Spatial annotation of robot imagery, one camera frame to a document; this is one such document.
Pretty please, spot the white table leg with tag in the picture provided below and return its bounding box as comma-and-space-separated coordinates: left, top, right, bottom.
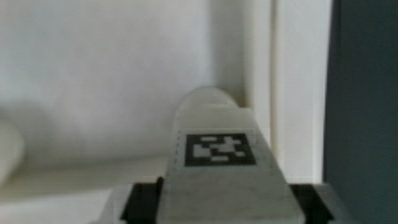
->
156, 87, 306, 224

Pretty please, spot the white U-shaped obstacle fence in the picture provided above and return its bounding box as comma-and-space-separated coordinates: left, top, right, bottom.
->
270, 0, 332, 183

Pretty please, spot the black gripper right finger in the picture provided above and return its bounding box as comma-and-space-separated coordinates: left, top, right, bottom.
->
290, 184, 350, 224

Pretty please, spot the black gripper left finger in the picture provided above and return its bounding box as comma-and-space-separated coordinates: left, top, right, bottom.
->
87, 176, 165, 224

